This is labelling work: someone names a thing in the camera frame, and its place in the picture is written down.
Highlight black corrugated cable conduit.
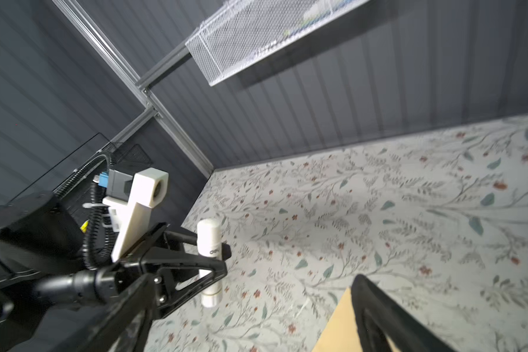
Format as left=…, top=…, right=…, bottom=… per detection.
left=54, top=150, right=117, bottom=271

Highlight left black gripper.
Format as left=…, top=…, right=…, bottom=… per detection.
left=31, top=222, right=232, bottom=319

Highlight black wire basket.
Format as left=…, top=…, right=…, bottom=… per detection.
left=12, top=133, right=153, bottom=224

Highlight floral table mat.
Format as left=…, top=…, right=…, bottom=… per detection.
left=146, top=115, right=528, bottom=351

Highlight tan paper envelope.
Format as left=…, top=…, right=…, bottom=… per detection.
left=311, top=287, right=401, bottom=352

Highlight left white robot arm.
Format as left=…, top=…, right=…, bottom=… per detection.
left=0, top=192, right=231, bottom=351

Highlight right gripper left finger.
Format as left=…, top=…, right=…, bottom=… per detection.
left=57, top=274, right=156, bottom=351

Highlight white wire mesh basket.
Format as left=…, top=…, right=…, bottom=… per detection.
left=186, top=1, right=366, bottom=86

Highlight white glue stick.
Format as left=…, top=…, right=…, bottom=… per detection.
left=197, top=219, right=224, bottom=309

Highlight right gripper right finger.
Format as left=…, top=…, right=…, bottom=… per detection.
left=351, top=274, right=453, bottom=351

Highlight pens in white basket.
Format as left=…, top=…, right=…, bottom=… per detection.
left=283, top=1, right=363, bottom=37

